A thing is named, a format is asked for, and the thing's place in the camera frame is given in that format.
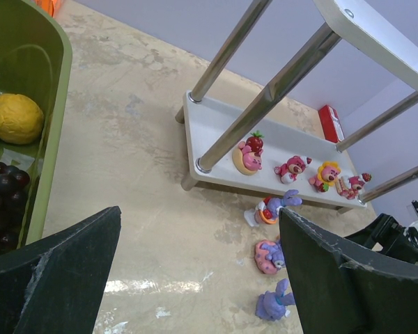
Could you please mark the pink bear sunflower toy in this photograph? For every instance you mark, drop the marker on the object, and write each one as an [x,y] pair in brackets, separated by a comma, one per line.
[326,177]

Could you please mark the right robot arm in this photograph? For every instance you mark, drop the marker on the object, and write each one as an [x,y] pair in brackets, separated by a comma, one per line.
[404,229]

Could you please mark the white two-tier shelf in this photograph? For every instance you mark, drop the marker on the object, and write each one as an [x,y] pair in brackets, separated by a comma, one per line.
[214,128]

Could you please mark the purple bunny on cup toy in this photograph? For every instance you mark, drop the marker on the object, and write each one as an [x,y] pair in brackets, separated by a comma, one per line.
[267,210]

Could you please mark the purple bunny sitting toy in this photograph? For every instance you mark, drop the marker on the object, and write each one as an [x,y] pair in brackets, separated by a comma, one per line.
[272,306]

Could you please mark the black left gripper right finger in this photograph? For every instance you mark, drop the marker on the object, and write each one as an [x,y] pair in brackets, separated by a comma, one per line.
[363,283]

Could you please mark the pink bear strawberry donut toy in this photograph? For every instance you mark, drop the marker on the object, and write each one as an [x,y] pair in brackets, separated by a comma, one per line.
[246,155]

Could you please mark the olive green plastic bin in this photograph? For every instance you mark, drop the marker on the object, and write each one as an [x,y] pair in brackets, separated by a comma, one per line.
[35,60]

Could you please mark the red box behind shelf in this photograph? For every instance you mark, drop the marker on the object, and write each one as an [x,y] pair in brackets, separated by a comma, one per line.
[330,123]

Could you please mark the small yellow fruit toy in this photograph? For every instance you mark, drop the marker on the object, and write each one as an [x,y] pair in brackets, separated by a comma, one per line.
[21,119]

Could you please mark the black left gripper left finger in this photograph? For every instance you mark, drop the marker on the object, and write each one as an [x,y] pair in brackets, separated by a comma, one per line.
[56,284]

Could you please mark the pink bear cake toy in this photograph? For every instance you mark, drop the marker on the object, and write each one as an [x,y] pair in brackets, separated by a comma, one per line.
[351,186]

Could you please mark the pink bear santa hat toy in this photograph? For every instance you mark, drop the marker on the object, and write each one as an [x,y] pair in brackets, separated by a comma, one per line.
[289,171]

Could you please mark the purple bunny pink donut toy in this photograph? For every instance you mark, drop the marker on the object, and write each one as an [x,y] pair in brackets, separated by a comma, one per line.
[269,257]

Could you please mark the dark purple grape bunch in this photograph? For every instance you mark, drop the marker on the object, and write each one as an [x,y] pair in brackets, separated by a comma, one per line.
[14,184]

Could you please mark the orange snack box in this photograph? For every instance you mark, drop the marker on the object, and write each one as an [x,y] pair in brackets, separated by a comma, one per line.
[51,7]

